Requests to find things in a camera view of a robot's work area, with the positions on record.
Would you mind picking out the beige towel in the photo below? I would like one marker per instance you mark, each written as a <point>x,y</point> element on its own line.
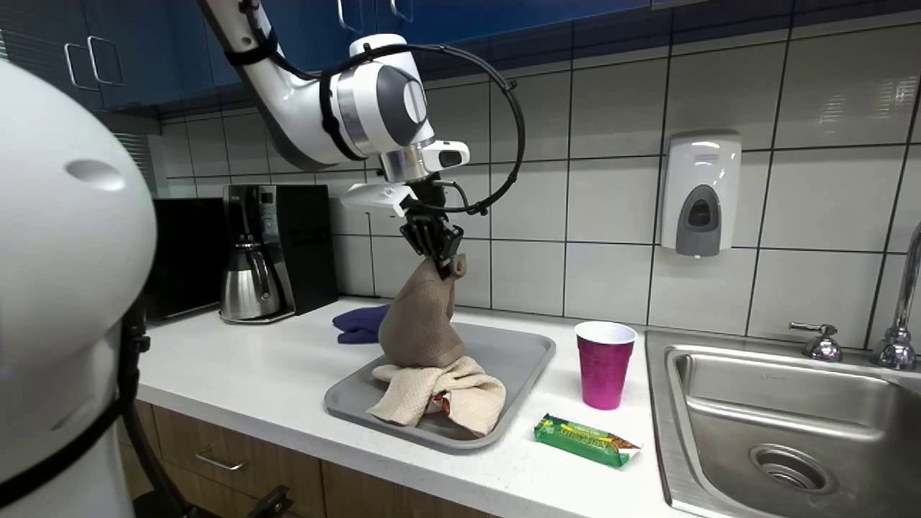
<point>466,399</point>

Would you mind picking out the blue wall cabinet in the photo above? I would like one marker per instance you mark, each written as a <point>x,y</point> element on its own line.
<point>145,46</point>

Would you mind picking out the magenta plastic cup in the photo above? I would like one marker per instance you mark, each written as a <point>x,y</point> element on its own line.
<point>605,370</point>

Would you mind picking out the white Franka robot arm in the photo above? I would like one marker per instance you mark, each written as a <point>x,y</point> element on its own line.
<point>67,288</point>

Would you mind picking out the blue towel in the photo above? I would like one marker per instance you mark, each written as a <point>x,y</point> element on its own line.
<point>362,323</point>

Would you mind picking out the black appliance box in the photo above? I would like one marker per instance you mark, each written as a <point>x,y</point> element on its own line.
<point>188,255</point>

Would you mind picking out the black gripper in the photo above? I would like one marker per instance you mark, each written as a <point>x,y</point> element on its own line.
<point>428,229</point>

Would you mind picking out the grey plastic tray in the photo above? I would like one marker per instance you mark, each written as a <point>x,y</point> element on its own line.
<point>513,348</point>

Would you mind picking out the chrome faucet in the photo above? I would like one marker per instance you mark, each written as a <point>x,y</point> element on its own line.
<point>900,334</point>

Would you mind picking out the black lever clamp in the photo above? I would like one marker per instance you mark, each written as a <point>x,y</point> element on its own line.
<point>274,501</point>

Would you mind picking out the wooden base cabinet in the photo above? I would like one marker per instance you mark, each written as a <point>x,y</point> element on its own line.
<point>277,477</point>

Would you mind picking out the white slatted blind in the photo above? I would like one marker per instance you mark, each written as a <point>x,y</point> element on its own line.
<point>139,161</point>

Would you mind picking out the black coffee maker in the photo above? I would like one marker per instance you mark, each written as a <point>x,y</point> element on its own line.
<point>307,239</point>

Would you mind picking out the stainless steel sink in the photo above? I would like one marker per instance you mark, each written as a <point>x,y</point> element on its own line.
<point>768,432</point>

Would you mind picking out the brown towel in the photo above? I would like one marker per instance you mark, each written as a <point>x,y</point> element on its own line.
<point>421,317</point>

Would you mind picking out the stainless steel carafe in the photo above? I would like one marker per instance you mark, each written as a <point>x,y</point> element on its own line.
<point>248,282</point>

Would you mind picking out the green snack packet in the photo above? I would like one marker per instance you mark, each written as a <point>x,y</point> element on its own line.
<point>581,439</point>

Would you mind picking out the white wall soap dispenser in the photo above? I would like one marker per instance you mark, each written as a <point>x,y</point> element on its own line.
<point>700,196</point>

